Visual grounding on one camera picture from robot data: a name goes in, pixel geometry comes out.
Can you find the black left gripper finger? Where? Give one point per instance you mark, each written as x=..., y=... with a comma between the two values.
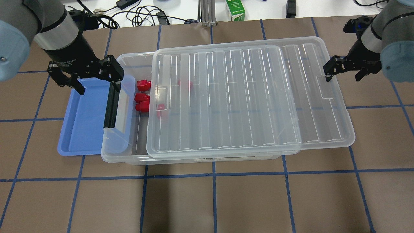
x=76, y=85
x=115, y=86

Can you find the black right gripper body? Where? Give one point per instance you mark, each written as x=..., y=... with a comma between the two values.
x=363, y=54

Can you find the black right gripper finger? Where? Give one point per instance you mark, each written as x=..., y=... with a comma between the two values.
x=361, y=74
x=329, y=77

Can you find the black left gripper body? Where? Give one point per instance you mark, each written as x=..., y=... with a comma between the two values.
x=69, y=53

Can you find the clear plastic box lid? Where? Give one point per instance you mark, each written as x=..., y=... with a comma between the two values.
x=321, y=112

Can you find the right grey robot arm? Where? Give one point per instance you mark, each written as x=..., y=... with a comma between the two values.
x=384, y=43

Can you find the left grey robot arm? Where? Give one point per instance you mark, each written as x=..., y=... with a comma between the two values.
x=49, y=24

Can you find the red block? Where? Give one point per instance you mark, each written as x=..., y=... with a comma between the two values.
x=143, y=85
x=141, y=97
x=161, y=112
x=142, y=106

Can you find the blue plastic tray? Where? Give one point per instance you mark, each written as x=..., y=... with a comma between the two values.
x=82, y=130

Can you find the clear plastic storage box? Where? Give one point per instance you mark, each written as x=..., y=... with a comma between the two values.
x=129, y=136

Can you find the black power adapter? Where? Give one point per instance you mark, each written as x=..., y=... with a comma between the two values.
x=123, y=4

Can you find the black device on desk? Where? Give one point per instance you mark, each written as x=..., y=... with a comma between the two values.
x=291, y=8

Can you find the green white carton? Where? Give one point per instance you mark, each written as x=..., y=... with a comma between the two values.
x=235, y=10

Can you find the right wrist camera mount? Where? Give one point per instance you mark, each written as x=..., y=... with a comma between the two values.
x=357, y=25

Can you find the aluminium frame post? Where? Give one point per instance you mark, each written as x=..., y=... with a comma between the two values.
x=207, y=13

